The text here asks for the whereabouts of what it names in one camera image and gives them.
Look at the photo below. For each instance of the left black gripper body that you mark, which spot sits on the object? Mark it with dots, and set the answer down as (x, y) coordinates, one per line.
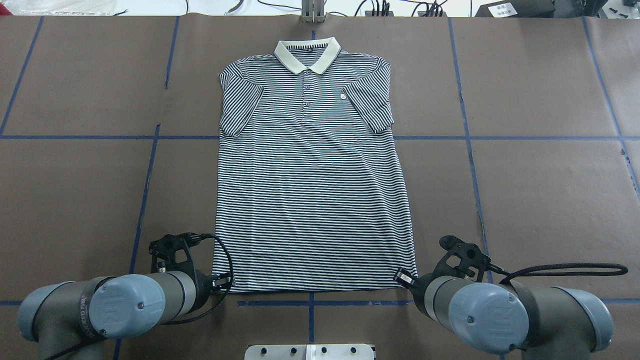
(203, 289)

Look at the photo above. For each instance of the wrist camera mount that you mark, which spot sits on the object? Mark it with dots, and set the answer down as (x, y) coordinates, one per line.
(172, 253)
(462, 260)

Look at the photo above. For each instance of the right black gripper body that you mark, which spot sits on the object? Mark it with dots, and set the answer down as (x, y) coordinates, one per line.
(418, 288)

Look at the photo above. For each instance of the black box with label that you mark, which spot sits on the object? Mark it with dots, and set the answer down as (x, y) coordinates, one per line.
(517, 9)

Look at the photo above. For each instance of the aluminium frame post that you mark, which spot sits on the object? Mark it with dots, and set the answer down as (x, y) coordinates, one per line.
(313, 11)

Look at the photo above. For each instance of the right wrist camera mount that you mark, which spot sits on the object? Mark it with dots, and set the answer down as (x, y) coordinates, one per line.
(462, 260)

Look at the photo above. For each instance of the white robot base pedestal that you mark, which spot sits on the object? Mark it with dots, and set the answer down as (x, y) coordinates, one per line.
(345, 351)

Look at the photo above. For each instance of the navy white striped polo shirt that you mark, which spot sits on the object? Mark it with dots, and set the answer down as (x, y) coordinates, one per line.
(311, 195)

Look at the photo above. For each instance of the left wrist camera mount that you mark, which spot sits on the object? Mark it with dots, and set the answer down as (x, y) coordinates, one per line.
(172, 253)

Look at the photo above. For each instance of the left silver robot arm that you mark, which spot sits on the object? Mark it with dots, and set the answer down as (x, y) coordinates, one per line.
(73, 319)

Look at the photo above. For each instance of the clear plastic bag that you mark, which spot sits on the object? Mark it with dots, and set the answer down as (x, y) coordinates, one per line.
(60, 7)

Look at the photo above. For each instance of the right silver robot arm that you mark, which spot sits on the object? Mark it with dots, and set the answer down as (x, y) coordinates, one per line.
(543, 323)

